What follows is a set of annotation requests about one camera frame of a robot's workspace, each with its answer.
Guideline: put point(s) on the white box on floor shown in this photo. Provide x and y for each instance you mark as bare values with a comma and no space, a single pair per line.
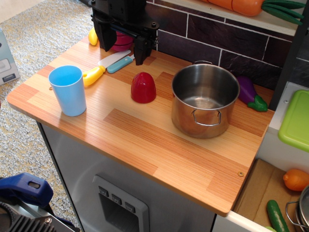
8,67

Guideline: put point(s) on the grey toy kitchen cabinet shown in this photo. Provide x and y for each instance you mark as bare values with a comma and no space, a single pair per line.
106,196

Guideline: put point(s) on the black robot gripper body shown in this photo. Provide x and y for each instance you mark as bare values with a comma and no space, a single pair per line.
130,17

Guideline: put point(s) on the magenta toy vegetable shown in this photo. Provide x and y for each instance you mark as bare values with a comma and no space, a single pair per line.
123,42

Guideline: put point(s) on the orange toy carrot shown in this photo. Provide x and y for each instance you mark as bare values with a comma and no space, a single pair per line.
282,9

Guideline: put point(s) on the stainless steel pot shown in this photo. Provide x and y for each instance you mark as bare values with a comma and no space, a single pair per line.
203,100

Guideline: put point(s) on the blue clamp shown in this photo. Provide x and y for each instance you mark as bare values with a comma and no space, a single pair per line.
27,188

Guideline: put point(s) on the blue handled toy knife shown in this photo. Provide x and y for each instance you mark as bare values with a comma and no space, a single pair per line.
120,64

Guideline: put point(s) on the yellow toy banana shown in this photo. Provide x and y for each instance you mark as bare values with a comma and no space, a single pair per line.
92,37

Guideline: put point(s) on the green toy cucumber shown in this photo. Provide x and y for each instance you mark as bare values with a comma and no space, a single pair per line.
275,216

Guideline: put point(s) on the yellow handled toy knife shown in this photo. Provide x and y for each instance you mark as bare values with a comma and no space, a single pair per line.
91,76

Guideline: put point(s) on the green plastic cutting board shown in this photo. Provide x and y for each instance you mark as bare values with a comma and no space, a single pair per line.
294,129

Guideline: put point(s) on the light blue plastic cup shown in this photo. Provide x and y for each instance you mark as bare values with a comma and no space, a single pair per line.
68,87

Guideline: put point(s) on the small steel pot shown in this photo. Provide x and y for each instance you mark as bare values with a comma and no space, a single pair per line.
300,220

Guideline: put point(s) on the cardboard box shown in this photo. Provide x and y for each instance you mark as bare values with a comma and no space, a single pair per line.
264,183

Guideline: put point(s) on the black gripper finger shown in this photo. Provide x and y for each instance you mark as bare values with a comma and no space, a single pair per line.
106,35
142,49

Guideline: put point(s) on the purple toy eggplant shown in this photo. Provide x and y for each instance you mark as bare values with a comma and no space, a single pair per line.
249,96

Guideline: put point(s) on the wooden wall shelf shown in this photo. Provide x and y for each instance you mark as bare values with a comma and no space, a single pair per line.
263,20

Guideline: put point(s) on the orange toy citrus fruit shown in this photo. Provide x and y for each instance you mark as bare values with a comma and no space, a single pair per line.
296,179

